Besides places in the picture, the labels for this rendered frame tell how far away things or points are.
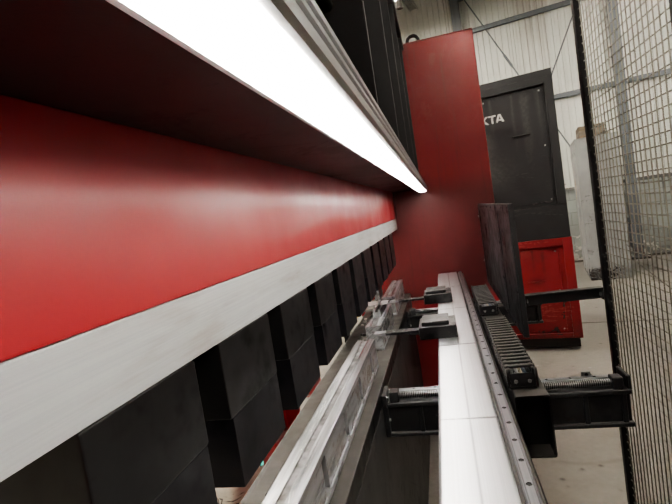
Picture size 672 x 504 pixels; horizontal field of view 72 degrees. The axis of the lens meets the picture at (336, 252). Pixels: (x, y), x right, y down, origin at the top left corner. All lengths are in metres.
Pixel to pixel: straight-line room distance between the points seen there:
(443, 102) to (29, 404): 2.63
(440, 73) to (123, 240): 2.55
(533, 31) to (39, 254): 9.17
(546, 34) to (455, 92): 6.57
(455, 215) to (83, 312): 2.50
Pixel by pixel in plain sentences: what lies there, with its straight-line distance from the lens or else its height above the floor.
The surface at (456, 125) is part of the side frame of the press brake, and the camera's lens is 2.78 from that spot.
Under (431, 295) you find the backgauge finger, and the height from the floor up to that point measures 1.02.
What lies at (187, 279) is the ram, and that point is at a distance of 0.48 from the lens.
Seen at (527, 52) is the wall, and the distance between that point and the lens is 9.24.
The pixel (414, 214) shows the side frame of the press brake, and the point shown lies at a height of 1.33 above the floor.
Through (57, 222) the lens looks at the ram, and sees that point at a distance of 0.36.
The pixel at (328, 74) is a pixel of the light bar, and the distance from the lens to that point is 0.26.
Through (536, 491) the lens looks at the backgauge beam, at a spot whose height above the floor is 0.98.
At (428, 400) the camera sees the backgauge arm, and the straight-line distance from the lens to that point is 1.37.
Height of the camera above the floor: 1.38
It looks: 4 degrees down
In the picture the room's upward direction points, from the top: 9 degrees counter-clockwise
